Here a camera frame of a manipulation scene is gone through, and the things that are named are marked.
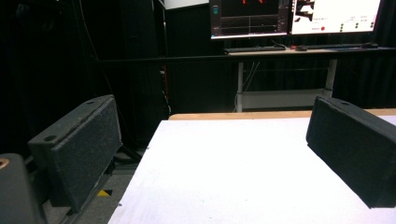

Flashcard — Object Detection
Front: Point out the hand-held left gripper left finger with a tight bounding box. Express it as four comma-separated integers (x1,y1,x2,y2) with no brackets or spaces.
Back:
27,94,123,215

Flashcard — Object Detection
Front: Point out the white screen computer monitor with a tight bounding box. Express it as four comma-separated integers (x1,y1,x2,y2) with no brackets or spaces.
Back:
290,0,382,35

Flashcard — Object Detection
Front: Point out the white-legged wooden desk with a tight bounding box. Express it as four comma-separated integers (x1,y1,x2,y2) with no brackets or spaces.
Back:
224,46,396,114

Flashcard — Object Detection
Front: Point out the black equipment rack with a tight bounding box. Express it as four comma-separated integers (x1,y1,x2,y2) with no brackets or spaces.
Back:
120,0,172,147

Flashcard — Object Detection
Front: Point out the black computer keyboard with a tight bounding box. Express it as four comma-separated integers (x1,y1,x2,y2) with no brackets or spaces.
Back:
223,45,288,54

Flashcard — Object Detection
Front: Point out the dark screen computer monitor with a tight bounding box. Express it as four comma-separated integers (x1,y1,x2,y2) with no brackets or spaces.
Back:
208,0,292,41

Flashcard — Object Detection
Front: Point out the black horizontal metal bar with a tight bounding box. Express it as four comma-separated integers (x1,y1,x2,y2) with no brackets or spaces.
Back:
92,53,396,65

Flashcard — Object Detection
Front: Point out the white table cover sheet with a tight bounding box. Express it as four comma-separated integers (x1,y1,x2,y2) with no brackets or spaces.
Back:
106,116,396,224

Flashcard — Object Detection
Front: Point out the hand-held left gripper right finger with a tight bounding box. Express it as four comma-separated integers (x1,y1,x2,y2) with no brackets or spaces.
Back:
305,95,396,209

